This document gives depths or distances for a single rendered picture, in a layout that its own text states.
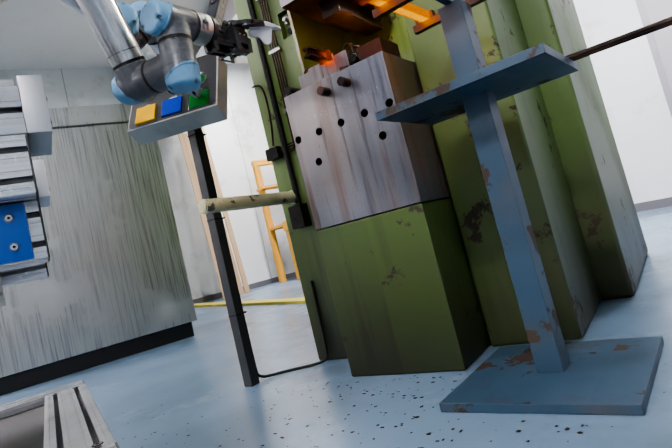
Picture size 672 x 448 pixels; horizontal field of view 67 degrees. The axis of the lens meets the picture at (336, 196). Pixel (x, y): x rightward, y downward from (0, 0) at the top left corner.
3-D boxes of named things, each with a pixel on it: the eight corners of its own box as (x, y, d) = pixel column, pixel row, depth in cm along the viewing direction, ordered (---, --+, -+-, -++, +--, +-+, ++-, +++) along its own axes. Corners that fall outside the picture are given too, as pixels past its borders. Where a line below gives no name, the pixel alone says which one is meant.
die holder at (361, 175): (421, 201, 140) (381, 50, 144) (315, 230, 161) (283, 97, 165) (485, 190, 186) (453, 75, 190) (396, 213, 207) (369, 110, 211)
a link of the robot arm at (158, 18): (142, 43, 109) (133, 6, 109) (183, 52, 118) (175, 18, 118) (164, 28, 104) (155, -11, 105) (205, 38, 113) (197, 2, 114)
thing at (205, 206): (209, 213, 152) (205, 196, 152) (198, 217, 155) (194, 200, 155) (300, 202, 188) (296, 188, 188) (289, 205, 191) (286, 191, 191)
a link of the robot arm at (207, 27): (176, 18, 118) (198, 2, 114) (191, 22, 122) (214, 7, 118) (183, 48, 118) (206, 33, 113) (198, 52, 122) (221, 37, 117)
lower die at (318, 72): (351, 72, 157) (344, 46, 157) (302, 95, 168) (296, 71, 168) (410, 87, 191) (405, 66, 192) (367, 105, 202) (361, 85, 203)
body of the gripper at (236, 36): (235, 64, 131) (199, 57, 121) (228, 33, 132) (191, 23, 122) (256, 52, 127) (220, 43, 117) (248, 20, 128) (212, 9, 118)
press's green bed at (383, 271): (466, 371, 136) (421, 202, 140) (351, 377, 157) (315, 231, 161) (519, 316, 182) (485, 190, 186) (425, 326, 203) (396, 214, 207)
